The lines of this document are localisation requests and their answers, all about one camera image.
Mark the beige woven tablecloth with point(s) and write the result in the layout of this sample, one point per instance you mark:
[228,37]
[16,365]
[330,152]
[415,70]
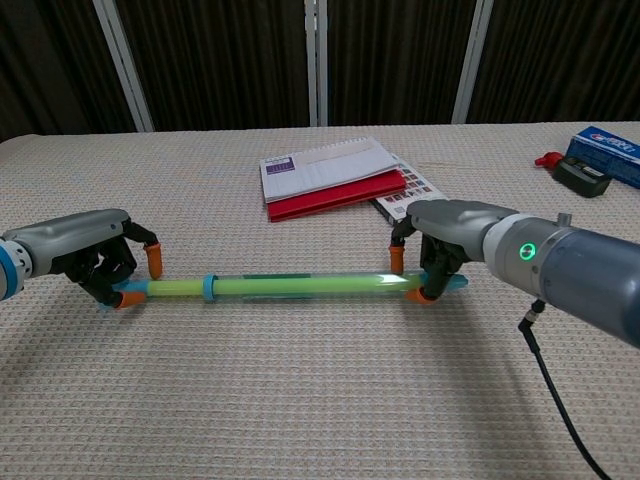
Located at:
[320,400]

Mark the green blue water pump toy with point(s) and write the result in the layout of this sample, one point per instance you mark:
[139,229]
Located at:
[300,286]

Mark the red book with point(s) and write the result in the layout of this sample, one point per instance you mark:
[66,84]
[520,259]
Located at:
[330,200]

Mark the blue box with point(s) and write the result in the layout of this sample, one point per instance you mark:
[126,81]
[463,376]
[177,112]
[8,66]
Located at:
[610,150]

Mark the small black box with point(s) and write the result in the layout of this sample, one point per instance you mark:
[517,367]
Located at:
[580,182]

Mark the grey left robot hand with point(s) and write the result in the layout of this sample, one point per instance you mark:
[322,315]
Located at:
[75,235]

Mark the white screen frame post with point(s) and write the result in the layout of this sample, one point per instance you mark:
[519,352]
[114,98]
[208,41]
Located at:
[316,65]
[122,65]
[472,60]

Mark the small red cap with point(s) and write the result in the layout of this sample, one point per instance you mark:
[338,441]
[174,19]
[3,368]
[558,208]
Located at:
[547,160]

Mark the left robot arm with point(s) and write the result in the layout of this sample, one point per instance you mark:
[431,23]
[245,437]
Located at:
[10,270]

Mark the white spiral notebook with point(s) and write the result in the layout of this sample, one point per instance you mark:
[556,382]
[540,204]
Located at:
[325,170]

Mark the dark fabric screen panel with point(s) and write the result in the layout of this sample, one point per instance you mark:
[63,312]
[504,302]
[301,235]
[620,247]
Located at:
[220,60]
[565,60]
[50,65]
[395,60]

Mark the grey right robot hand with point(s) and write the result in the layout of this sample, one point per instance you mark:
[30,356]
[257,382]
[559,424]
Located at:
[450,225]

